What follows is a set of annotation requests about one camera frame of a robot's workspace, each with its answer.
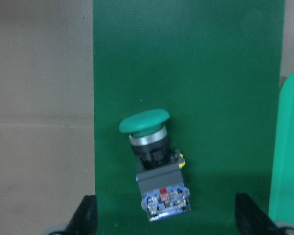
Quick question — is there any green push button switch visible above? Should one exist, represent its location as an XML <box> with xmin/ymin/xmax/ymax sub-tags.
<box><xmin>119</xmin><ymin>109</ymin><xmax>191</xmax><ymax>222</ymax></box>

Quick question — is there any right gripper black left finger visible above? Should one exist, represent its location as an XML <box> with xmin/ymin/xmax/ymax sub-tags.
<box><xmin>66</xmin><ymin>195</ymin><xmax>98</xmax><ymax>235</ymax></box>

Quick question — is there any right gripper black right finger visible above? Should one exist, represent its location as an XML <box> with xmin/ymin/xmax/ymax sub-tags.
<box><xmin>235</xmin><ymin>193</ymin><xmax>278</xmax><ymax>235</ymax></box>

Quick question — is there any green conveyor belt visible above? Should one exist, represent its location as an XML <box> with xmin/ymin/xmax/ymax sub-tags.
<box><xmin>93</xmin><ymin>0</ymin><xmax>285</xmax><ymax>235</ymax></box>

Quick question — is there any green plastic tray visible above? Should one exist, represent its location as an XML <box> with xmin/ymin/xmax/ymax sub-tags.
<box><xmin>269</xmin><ymin>72</ymin><xmax>294</xmax><ymax>224</ymax></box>

